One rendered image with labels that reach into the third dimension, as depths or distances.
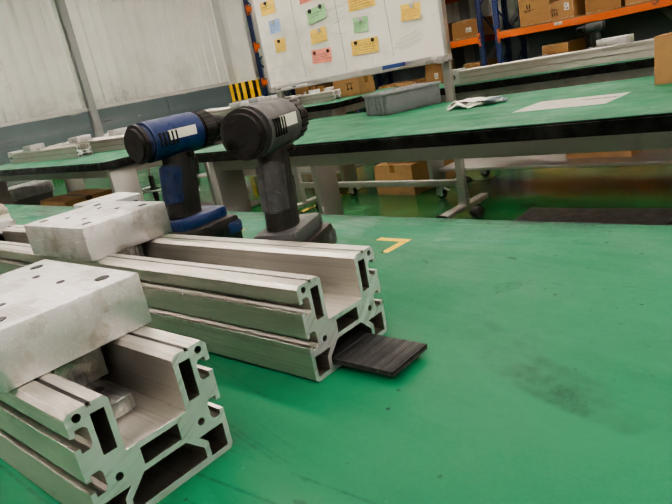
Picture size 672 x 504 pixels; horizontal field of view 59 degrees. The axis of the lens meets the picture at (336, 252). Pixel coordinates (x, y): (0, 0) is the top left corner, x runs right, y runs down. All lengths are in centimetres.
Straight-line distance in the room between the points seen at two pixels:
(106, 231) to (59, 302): 29
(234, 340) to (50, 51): 1289
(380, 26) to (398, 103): 99
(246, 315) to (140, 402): 13
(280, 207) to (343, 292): 20
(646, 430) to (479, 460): 10
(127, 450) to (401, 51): 336
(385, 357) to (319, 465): 13
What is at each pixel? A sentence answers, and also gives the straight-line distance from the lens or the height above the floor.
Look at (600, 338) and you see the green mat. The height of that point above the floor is 78.
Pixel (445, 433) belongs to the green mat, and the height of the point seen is 78.
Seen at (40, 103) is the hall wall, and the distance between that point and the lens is 1312.
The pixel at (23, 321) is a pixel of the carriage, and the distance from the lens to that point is 43.
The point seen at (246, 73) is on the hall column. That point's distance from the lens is 909.
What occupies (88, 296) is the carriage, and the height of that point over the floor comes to 90.
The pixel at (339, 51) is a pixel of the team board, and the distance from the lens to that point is 394.
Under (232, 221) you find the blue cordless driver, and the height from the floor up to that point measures 82.
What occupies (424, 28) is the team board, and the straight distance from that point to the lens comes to 354.
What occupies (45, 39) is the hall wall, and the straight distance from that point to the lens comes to 1335.
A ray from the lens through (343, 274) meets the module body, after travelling 53.
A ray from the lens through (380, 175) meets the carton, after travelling 480.
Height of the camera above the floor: 102
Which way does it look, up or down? 17 degrees down
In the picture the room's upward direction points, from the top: 11 degrees counter-clockwise
